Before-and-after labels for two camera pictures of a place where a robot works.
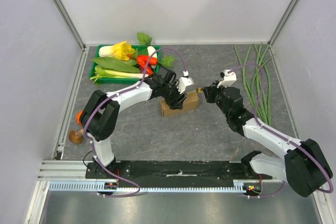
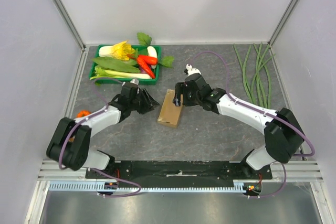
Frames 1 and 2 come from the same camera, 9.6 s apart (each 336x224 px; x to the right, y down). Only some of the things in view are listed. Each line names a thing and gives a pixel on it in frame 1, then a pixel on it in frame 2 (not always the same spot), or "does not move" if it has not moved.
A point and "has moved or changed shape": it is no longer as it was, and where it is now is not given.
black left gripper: x=176 y=103 -> x=148 y=100
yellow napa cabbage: x=121 y=50 does not move
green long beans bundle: x=259 y=91 does not move
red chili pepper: x=143 y=61 does not move
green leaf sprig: x=144 y=39 does not move
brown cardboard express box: x=191 y=102 has moved or changed shape
